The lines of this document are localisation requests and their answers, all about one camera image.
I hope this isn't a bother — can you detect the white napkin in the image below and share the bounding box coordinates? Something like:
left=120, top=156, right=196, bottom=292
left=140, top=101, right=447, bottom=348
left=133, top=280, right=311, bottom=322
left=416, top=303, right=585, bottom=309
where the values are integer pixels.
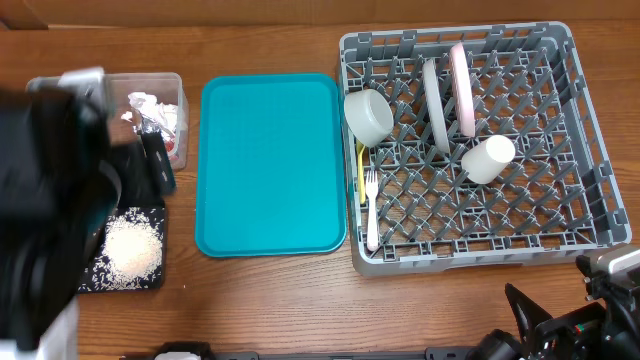
left=128, top=92, right=178, bottom=130

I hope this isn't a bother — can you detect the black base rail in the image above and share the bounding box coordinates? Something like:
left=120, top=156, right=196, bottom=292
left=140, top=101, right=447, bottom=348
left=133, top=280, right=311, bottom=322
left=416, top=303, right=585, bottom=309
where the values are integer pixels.
left=120, top=342, right=485, bottom=360

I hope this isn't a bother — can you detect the teal plastic tray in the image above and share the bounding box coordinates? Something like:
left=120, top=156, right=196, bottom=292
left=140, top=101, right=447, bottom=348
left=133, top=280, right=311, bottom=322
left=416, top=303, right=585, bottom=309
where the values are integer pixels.
left=194, top=73, right=347, bottom=258

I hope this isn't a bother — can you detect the spilled white rice pile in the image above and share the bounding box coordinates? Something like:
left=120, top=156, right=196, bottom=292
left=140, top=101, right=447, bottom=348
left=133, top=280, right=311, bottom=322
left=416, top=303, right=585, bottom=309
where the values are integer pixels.
left=79, top=207, right=165, bottom=291

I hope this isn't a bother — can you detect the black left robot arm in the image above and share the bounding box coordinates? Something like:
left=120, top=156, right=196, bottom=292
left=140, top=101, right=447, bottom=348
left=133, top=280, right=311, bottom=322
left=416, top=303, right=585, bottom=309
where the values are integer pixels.
left=1, top=87, right=176, bottom=359

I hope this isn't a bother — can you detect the grey dishwasher rack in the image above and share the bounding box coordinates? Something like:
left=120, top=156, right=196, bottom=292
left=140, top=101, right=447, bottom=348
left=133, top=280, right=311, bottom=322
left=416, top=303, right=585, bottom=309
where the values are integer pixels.
left=339, top=22, right=632, bottom=276

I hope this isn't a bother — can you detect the white round plate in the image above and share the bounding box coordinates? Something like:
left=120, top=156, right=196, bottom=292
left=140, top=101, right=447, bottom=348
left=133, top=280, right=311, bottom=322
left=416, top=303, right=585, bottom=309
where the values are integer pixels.
left=422, top=59, right=450, bottom=154

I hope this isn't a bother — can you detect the white plastic cup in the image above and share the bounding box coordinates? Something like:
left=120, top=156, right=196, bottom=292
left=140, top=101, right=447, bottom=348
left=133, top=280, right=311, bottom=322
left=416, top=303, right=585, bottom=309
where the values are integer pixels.
left=461, top=135, right=516, bottom=185

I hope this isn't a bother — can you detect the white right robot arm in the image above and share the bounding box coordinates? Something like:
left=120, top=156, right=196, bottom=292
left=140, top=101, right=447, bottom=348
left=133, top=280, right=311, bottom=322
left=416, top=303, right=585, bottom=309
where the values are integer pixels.
left=466, top=245, right=639, bottom=360

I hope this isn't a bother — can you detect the clear plastic bin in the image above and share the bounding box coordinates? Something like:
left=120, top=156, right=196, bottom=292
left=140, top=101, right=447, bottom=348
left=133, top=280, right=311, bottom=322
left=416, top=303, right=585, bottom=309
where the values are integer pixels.
left=26, top=72, right=189, bottom=171

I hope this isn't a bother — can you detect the white plastic fork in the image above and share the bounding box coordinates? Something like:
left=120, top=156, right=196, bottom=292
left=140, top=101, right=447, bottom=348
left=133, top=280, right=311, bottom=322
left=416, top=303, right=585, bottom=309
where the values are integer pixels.
left=365, top=169, right=379, bottom=252

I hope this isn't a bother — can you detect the red snack wrapper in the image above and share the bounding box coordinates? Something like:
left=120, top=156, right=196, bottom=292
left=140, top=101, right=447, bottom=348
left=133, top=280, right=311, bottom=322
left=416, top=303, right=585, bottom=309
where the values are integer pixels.
left=137, top=107, right=180, bottom=156

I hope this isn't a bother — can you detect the black tray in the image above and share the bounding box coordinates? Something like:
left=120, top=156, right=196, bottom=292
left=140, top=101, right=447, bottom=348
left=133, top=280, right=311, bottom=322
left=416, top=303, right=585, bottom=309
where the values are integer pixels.
left=77, top=202, right=168, bottom=295

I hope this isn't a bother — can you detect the yellow plastic spoon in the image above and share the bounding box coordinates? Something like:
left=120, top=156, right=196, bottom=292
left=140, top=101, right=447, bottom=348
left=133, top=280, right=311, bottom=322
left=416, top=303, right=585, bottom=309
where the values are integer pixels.
left=356, top=140, right=366, bottom=205

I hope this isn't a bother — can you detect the grey bowl of rice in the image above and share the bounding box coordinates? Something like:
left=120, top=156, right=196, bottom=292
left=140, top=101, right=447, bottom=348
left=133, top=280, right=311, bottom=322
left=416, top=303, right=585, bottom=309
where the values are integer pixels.
left=344, top=89, right=394, bottom=148

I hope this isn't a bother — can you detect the pink round plate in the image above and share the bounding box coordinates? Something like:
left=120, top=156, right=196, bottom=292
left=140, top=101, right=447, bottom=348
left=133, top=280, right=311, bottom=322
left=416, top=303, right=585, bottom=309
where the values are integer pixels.
left=449, top=42, right=475, bottom=137

